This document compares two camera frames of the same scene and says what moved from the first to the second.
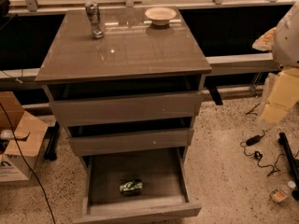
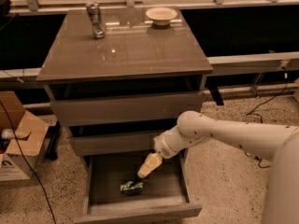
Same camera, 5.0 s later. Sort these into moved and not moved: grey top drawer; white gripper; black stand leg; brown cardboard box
Moved: white gripper
Not moved: grey top drawer; black stand leg; brown cardboard box
